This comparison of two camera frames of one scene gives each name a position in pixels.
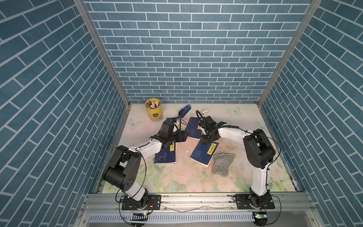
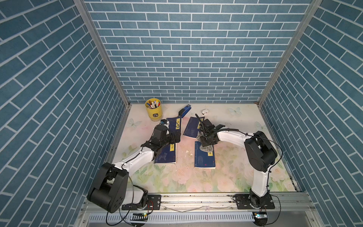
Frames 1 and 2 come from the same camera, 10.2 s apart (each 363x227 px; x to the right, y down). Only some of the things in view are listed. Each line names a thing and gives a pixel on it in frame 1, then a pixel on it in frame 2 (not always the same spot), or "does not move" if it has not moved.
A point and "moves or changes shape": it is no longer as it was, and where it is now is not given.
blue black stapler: x=183 y=112 does not move
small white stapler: x=204 y=111 does not move
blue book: x=167 y=155 does not move
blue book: x=203 y=153 moves or changes shape
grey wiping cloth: x=222 y=161 to x=208 y=149
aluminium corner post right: x=280 y=69 does not move
